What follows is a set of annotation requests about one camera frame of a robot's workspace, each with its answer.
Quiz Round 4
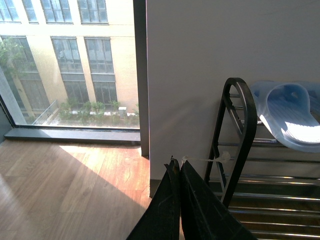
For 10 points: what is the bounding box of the light blue slipper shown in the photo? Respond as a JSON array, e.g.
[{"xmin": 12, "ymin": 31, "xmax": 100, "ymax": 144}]
[{"xmin": 250, "ymin": 80, "xmax": 320, "ymax": 153}]

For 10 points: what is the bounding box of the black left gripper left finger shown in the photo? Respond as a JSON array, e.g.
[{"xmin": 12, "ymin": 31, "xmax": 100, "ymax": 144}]
[{"xmin": 127, "ymin": 158, "xmax": 181, "ymax": 240}]

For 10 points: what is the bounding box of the black metal shoe rack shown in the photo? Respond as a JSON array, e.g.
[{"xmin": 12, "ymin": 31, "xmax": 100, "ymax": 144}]
[{"xmin": 204, "ymin": 77, "xmax": 320, "ymax": 240}]

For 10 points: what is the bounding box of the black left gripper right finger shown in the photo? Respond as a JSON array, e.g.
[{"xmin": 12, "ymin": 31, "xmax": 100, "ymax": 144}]
[{"xmin": 180, "ymin": 161, "xmax": 256, "ymax": 240}]

